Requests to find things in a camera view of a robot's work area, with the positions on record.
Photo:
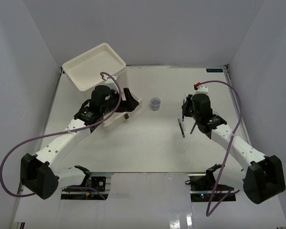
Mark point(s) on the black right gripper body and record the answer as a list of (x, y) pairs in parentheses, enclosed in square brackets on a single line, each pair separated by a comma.
[(195, 116)]

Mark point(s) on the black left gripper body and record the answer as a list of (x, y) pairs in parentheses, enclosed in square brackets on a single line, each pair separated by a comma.
[(114, 98)]

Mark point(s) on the black gel pen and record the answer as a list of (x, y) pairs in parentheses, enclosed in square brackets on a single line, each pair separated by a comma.
[(193, 128)]

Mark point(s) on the green gel pen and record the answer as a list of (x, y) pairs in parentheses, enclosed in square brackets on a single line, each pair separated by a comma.
[(181, 128)]

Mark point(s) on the clear jar of paper clips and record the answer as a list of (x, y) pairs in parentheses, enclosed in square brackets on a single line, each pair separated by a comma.
[(155, 103)]

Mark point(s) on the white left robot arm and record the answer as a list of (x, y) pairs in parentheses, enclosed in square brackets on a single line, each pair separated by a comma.
[(39, 173)]

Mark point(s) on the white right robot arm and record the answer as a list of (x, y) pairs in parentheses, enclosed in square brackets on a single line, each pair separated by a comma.
[(264, 176)]

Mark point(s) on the white drawer cabinet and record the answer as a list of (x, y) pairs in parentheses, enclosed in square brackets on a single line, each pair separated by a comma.
[(83, 71)]

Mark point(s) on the blue table label sticker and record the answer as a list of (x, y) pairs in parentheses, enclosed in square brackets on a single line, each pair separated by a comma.
[(214, 70)]

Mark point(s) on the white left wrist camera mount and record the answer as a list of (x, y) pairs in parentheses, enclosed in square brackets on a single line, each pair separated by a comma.
[(111, 81)]

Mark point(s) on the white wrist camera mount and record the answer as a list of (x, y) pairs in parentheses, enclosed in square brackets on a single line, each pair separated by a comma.
[(200, 89), (111, 81)]

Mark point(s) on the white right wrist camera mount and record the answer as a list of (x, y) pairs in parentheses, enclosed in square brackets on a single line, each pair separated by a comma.
[(200, 89)]

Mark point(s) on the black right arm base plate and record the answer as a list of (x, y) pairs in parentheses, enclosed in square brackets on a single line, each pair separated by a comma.
[(207, 182)]

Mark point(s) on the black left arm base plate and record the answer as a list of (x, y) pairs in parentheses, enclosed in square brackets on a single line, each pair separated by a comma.
[(98, 183)]

